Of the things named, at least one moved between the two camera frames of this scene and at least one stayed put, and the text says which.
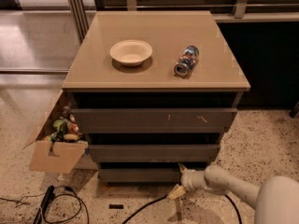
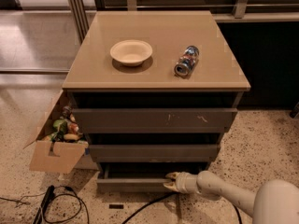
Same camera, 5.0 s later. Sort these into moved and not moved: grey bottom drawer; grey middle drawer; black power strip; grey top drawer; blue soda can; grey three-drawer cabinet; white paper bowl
Moved: grey bottom drawer
Not moved: grey three-drawer cabinet; black power strip; blue soda can; grey middle drawer; grey top drawer; white paper bowl
